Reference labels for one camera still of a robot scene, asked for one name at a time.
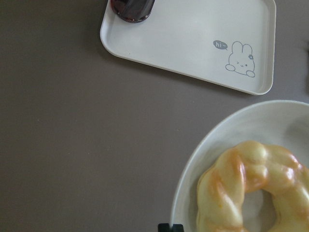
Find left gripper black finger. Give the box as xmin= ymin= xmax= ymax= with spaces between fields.
xmin=158 ymin=223 xmax=183 ymax=232

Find glazed twisted donut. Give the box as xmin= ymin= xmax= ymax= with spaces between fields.
xmin=197 ymin=141 xmax=309 ymax=232

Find white round plate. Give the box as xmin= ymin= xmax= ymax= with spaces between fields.
xmin=170 ymin=100 xmax=309 ymax=232

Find white rabbit tray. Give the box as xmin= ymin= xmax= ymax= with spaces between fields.
xmin=100 ymin=0 xmax=276 ymax=95

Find dark sauce bottle on tray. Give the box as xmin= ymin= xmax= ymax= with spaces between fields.
xmin=110 ymin=0 xmax=155 ymax=23

